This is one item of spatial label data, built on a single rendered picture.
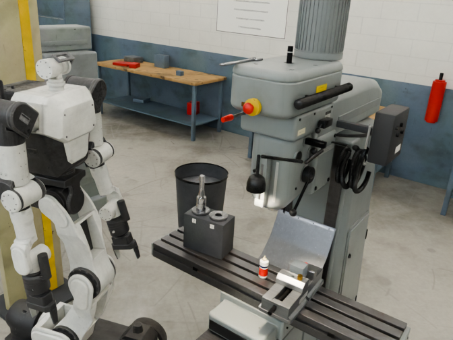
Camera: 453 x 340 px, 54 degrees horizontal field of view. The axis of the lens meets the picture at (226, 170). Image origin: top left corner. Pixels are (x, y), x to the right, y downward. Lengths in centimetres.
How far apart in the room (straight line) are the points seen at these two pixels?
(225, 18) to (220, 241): 527
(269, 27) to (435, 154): 278
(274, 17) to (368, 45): 139
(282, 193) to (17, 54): 182
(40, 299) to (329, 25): 149
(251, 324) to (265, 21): 522
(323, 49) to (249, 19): 501
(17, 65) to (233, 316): 188
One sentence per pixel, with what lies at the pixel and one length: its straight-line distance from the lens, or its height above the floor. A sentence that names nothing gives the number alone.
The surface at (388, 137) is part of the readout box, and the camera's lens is 184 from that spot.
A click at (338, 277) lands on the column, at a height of 80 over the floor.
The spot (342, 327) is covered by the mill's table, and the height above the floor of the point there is 93.
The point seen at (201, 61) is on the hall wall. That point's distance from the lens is 738.
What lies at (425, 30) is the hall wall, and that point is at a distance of 587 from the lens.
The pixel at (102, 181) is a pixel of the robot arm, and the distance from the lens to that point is 200.
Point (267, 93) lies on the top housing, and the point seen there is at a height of 181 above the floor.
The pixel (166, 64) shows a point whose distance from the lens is 752.
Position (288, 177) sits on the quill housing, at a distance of 175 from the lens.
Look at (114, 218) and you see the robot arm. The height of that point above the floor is 116.
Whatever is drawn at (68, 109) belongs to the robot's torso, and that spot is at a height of 172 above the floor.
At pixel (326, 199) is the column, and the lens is 222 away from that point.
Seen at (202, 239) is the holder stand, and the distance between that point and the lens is 219.
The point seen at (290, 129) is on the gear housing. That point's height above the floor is 168.
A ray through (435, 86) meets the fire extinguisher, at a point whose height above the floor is 123.
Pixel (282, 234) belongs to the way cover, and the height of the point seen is 98.
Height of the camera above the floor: 213
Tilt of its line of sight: 22 degrees down
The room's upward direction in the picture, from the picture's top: 3 degrees clockwise
